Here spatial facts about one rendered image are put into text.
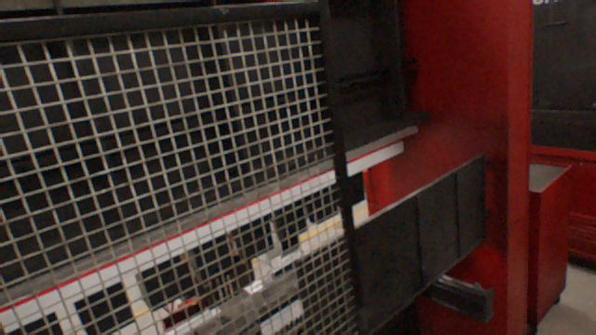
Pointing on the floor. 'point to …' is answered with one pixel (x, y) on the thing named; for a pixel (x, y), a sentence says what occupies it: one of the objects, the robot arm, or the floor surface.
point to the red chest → (547, 238)
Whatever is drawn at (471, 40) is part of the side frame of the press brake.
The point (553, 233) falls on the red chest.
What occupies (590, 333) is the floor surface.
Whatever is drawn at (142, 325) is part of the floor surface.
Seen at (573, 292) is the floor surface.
